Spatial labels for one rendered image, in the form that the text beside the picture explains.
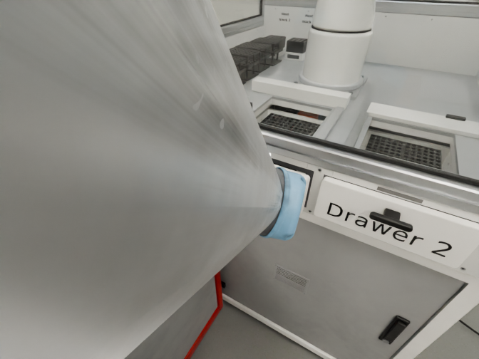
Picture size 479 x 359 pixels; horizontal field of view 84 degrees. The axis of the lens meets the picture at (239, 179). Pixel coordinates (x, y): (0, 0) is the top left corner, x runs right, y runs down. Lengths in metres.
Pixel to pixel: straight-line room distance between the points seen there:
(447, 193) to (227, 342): 1.06
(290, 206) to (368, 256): 0.52
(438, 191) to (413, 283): 0.28
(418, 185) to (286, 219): 0.37
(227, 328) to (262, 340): 0.17
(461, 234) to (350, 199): 0.19
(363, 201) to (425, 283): 0.27
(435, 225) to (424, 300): 0.27
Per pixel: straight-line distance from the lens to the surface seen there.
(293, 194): 0.26
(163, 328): 0.91
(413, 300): 0.85
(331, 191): 0.60
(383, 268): 0.78
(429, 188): 0.59
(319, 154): 0.58
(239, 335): 1.37
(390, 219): 0.58
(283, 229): 0.26
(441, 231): 0.63
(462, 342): 1.67
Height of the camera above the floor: 1.28
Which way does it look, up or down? 39 degrees down
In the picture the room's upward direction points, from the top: straight up
